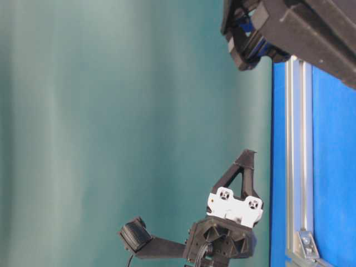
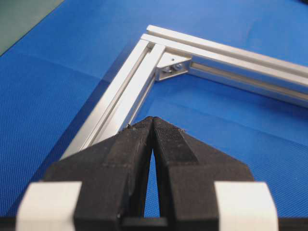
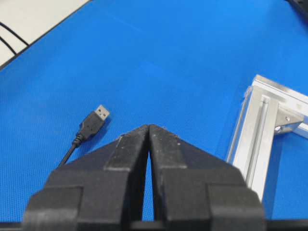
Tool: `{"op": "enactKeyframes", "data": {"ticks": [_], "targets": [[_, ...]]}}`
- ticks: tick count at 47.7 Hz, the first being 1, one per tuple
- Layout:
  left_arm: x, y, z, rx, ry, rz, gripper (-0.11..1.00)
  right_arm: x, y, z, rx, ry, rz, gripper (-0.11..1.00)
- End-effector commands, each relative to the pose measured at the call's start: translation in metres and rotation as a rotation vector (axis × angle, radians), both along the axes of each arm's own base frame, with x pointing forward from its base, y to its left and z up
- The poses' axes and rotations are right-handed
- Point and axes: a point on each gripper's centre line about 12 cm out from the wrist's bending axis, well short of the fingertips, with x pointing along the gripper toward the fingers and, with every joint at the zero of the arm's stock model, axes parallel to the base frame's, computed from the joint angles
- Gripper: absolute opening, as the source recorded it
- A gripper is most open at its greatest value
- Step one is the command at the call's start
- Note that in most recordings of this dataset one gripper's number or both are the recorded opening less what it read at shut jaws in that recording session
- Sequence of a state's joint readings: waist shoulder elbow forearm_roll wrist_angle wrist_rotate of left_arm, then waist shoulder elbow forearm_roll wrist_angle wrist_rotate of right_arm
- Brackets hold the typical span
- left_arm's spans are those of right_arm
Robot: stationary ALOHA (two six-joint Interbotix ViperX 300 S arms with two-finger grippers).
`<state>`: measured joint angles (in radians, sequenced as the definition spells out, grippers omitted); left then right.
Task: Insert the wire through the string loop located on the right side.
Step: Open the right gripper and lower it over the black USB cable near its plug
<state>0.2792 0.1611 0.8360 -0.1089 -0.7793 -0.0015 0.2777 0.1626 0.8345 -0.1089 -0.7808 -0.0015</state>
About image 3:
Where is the aluminium extrusion frame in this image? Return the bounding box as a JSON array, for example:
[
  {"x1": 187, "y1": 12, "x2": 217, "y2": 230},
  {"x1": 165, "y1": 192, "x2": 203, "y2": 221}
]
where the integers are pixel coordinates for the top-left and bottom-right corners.
[{"x1": 227, "y1": 75, "x2": 308, "y2": 200}]

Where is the black cable on table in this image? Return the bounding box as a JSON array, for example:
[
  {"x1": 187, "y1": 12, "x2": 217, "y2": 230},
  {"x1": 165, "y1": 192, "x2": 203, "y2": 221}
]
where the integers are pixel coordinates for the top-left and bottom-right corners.
[
  {"x1": 0, "y1": 36, "x2": 18, "y2": 55},
  {"x1": 0, "y1": 22, "x2": 30, "y2": 47}
]

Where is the dark blurred object top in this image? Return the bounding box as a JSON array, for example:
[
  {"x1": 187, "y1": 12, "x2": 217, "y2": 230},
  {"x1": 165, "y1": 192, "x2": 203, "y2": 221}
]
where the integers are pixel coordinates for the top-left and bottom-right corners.
[{"x1": 287, "y1": 0, "x2": 308, "y2": 20}]

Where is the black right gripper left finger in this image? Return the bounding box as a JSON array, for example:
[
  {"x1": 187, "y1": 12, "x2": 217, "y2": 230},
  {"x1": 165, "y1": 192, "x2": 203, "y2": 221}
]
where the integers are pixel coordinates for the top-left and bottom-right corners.
[{"x1": 23, "y1": 125, "x2": 149, "y2": 231}]

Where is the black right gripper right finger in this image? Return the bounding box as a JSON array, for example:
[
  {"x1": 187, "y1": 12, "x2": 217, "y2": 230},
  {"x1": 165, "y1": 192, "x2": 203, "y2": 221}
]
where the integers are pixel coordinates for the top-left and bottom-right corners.
[{"x1": 149, "y1": 125, "x2": 265, "y2": 231}]

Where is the black USB cable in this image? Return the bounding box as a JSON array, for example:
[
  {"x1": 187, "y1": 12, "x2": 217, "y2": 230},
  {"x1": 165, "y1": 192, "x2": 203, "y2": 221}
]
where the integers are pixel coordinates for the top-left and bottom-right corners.
[{"x1": 58, "y1": 104, "x2": 111, "y2": 167}]

